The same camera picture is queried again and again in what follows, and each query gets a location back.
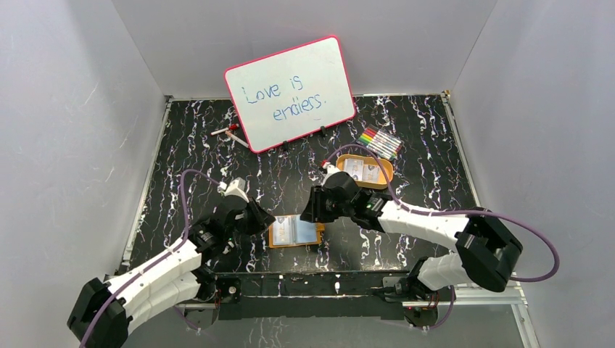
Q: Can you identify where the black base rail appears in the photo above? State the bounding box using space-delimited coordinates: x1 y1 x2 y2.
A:
168 271 458 323

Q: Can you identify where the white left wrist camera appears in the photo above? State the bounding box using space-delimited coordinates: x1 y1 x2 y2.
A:
217 178 249 202

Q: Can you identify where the silver credit card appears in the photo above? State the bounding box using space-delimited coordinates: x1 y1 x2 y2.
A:
272 215 294 245

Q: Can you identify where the white marker brown tip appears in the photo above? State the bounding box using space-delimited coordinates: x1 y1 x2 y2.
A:
225 131 249 148

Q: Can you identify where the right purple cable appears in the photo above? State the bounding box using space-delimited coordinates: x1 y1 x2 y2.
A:
326 144 561 283

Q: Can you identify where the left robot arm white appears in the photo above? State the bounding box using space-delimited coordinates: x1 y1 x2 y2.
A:
67 196 276 347

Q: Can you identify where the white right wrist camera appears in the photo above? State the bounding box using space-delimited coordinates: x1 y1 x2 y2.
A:
321 160 339 175

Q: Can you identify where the pack of coloured markers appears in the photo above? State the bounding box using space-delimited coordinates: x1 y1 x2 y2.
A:
355 125 403 160

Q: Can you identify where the white marker red cap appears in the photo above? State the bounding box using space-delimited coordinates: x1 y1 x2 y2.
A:
210 123 239 136

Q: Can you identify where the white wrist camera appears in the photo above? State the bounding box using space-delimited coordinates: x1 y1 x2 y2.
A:
217 178 249 202
321 160 339 175

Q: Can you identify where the pink framed whiteboard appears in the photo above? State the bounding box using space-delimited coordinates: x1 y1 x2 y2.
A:
224 36 356 154

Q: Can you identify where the orange oval tray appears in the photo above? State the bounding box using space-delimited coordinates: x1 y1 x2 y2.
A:
336 154 394 190

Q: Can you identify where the credit card in tray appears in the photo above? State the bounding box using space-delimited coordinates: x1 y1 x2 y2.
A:
362 164 381 183
344 158 364 181

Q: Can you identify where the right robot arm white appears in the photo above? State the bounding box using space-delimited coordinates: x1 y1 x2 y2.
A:
300 167 523 300

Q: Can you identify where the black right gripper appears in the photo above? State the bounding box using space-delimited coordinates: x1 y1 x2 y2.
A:
300 186 353 224

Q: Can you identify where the orange leather card holder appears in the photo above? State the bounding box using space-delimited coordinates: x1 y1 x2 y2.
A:
268 215 325 249

